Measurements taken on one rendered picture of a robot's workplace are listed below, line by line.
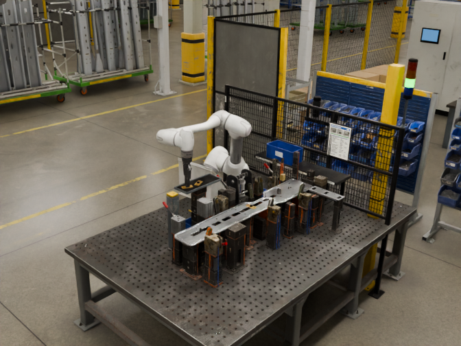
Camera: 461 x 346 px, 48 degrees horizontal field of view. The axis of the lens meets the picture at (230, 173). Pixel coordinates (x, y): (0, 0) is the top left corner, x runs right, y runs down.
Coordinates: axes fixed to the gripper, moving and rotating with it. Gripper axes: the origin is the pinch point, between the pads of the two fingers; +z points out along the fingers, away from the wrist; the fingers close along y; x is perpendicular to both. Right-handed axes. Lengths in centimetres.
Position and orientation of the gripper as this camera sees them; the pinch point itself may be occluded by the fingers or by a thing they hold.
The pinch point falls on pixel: (186, 182)
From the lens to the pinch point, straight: 386.2
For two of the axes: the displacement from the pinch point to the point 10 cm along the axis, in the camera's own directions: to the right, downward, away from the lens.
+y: 4.2, 3.7, -8.3
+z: -0.2, 9.2, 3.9
